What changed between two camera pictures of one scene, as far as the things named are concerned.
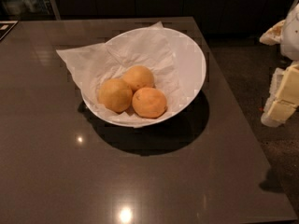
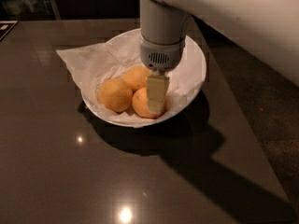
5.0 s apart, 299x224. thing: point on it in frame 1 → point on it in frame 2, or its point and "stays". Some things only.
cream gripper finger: [283, 96] → [156, 91]
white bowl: [144, 77] stays
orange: [115, 94] stays
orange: [149, 102] stays
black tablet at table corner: [6, 26] stays
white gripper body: [291, 35] → [160, 55]
